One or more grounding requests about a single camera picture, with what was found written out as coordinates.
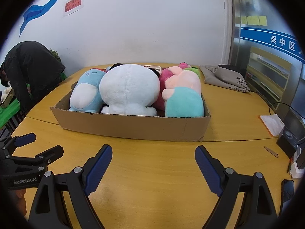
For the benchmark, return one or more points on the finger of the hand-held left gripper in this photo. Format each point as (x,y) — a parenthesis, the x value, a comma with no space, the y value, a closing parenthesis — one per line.
(25,139)
(47,156)

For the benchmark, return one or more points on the grey tote bag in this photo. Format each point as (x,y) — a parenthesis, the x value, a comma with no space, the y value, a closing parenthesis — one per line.
(221,81)

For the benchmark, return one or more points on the small pink strawberry toy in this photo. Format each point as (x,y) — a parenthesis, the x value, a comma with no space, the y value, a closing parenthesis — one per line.
(184,64)

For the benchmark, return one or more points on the blue wall decal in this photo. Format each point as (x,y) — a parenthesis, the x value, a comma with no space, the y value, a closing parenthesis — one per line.
(35,10)

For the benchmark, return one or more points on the blue plush toy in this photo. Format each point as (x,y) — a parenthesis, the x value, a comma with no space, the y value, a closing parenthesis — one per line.
(85,85)

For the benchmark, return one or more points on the pink bear plush toy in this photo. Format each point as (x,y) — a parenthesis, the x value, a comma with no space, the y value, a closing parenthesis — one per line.
(164,76)

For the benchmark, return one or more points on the black smartphone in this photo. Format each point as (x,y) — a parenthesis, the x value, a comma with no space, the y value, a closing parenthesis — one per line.
(287,188)

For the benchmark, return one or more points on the small white plush toy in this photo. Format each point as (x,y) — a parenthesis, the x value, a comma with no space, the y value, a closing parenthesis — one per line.
(6,91)

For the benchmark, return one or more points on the black small box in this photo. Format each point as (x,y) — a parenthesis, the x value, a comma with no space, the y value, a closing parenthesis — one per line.
(287,143)

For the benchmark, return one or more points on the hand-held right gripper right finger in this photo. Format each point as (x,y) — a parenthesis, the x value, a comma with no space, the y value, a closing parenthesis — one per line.
(207,171)

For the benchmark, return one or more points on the yellow sticky note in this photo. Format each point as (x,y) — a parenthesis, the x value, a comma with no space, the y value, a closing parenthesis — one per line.
(263,21)
(244,20)
(253,20)

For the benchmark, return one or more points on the green plush piece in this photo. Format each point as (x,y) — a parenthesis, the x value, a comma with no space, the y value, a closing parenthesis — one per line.
(190,70)

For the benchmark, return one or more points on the metal framed glass door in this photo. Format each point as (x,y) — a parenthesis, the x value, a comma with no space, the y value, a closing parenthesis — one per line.
(236,28)

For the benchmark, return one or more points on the white panda plush toy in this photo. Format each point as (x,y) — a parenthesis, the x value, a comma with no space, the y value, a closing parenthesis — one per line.
(128,85)

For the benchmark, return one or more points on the red wall sign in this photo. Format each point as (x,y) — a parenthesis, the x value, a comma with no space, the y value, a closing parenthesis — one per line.
(73,4)

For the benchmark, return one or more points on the black chair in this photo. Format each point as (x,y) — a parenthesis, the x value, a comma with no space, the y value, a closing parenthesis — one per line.
(14,121)

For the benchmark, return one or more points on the cardboard box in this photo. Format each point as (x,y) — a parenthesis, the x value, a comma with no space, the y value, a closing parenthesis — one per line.
(133,126)

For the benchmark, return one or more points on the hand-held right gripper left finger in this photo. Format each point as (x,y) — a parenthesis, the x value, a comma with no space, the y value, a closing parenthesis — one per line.
(100,169)

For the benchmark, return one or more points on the blue door banner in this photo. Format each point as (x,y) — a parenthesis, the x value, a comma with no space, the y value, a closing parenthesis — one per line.
(262,37)

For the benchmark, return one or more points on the white charger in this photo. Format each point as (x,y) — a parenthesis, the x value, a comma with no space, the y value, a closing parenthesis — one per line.
(297,167)

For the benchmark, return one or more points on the pink pig plush toy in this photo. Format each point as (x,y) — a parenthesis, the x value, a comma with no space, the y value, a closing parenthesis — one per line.
(183,100)

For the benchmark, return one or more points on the small beige stick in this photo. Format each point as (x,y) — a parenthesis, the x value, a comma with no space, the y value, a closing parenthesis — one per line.
(271,152)

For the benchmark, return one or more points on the white orange-edged pad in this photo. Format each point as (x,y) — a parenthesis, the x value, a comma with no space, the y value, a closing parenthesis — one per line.
(271,124)

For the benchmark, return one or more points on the wooden picture frame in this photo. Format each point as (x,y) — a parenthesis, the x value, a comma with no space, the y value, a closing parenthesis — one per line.
(7,101)

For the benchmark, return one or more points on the white plastic tray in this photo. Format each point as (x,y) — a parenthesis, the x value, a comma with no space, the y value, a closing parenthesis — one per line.
(150,66)

